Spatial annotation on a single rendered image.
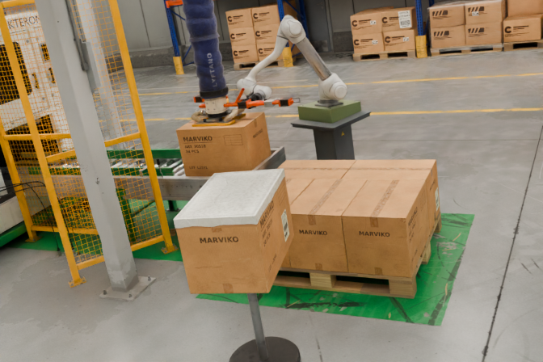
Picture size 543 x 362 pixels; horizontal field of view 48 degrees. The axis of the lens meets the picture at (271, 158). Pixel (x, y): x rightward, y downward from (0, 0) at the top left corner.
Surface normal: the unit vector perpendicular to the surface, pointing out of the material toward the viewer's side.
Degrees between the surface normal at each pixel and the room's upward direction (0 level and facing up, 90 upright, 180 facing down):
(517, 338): 0
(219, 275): 90
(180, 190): 90
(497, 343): 0
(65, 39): 90
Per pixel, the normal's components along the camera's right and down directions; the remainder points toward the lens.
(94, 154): 0.90, 0.00
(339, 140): 0.68, 0.13
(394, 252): -0.41, 0.34
